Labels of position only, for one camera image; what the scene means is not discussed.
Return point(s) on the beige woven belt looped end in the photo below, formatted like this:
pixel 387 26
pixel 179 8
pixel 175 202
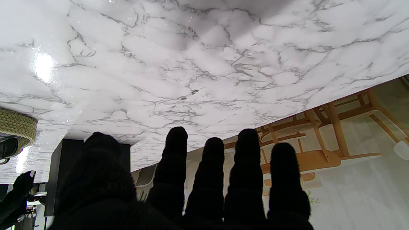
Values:
pixel 16 127

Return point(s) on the printed room scene backdrop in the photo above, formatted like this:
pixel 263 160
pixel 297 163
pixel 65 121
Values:
pixel 351 175

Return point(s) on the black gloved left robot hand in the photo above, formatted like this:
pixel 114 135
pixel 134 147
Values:
pixel 102 191

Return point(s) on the black square storage box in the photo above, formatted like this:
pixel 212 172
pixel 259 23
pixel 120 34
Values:
pixel 57 179

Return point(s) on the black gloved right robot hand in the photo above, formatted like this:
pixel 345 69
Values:
pixel 12 198

